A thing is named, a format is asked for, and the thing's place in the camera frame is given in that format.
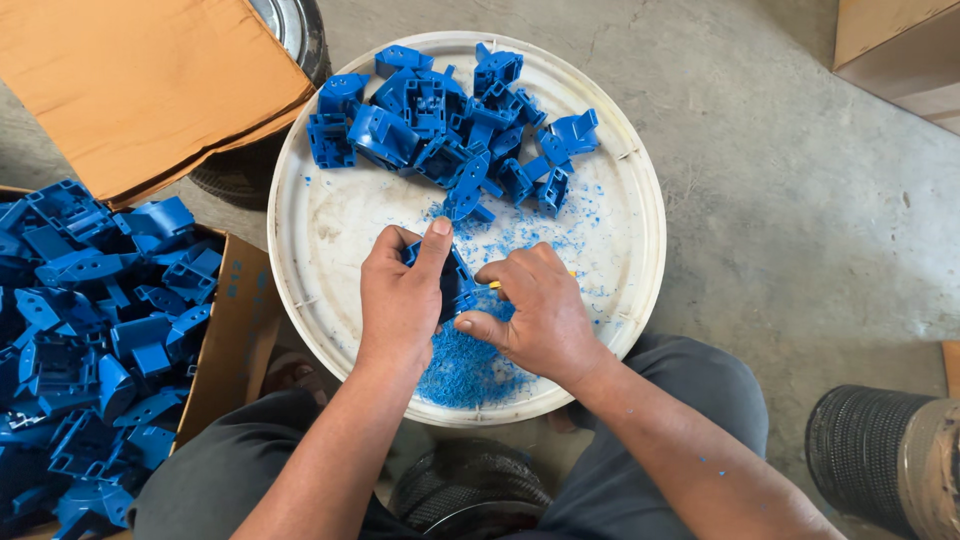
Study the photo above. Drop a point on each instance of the person's right hand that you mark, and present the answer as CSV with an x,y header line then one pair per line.
x,y
547,322

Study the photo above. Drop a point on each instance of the person's left hand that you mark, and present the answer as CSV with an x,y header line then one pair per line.
x,y
397,307

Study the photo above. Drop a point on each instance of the blue plastic housing part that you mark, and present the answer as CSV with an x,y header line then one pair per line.
x,y
456,289

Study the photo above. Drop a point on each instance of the heap of blue plastic shavings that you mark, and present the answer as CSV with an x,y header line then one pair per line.
x,y
465,371

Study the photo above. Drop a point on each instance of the white round plastic lid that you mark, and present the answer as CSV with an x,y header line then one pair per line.
x,y
345,225

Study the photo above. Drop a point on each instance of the person's foot in brown sandal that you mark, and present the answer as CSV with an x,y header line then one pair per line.
x,y
296,375

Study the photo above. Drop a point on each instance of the person's grey trousers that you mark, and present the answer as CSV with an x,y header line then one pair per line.
x,y
675,390

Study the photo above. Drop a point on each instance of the black ribbed drum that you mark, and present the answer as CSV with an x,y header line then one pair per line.
x,y
465,480

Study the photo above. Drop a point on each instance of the pile of blue plastic parts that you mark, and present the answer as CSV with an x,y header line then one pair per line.
x,y
427,127

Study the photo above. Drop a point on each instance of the black tyre with metal rim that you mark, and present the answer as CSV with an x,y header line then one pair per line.
x,y
300,30

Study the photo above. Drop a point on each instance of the large heap of blue parts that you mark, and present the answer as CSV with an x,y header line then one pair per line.
x,y
90,337

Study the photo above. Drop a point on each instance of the black ribbed cylinder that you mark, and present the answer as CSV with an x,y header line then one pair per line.
x,y
870,450

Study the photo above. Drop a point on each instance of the brown cardboard carton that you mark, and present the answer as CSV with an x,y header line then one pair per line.
x,y
127,82

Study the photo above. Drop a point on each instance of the closed brown cardboard box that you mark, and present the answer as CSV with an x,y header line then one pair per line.
x,y
900,45

